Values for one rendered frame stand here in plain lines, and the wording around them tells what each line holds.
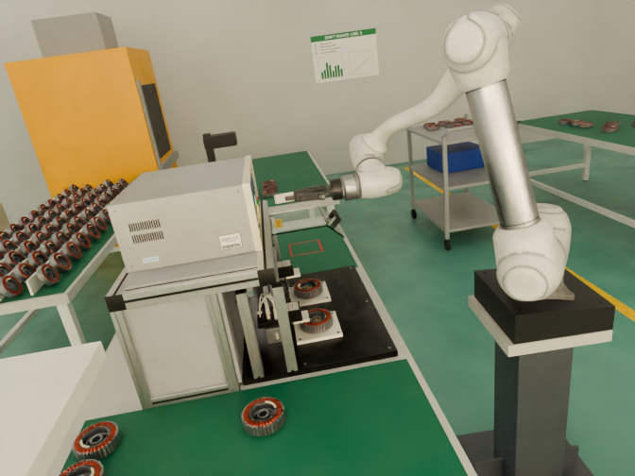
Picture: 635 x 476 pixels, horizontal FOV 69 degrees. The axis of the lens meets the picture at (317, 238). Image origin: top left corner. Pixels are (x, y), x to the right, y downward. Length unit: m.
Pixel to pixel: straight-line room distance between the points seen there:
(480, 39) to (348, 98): 5.65
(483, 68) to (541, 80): 6.65
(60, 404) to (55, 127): 4.54
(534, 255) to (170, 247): 0.98
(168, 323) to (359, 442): 0.58
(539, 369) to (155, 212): 1.29
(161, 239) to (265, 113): 5.42
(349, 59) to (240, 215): 5.59
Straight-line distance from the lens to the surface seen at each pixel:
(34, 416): 0.78
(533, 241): 1.30
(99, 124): 5.06
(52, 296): 2.49
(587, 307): 1.57
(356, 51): 6.80
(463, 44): 1.20
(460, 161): 4.20
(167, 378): 1.42
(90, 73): 5.04
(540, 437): 1.90
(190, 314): 1.30
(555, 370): 1.74
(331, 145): 6.82
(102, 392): 1.63
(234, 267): 1.27
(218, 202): 1.30
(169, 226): 1.34
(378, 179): 1.58
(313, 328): 1.51
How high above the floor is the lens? 1.61
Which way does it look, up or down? 21 degrees down
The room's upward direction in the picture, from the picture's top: 8 degrees counter-clockwise
